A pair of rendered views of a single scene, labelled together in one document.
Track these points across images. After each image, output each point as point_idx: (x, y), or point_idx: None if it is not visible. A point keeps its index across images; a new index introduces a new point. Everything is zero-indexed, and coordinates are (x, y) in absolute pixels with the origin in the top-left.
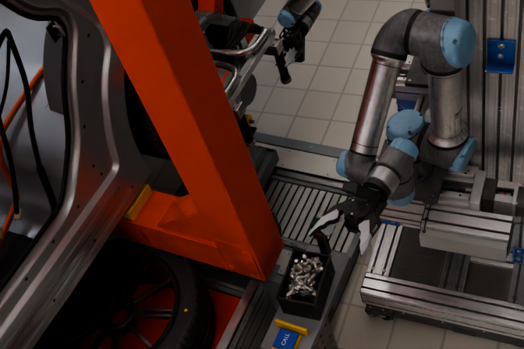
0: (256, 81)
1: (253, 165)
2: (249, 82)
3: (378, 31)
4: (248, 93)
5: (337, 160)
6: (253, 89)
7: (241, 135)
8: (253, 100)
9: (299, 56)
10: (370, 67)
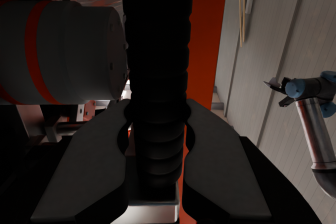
0: (107, 60)
1: (217, 60)
2: (118, 76)
3: (318, 183)
4: (119, 46)
5: (286, 93)
6: (113, 45)
7: (212, 94)
8: (113, 11)
9: (279, 176)
10: (311, 157)
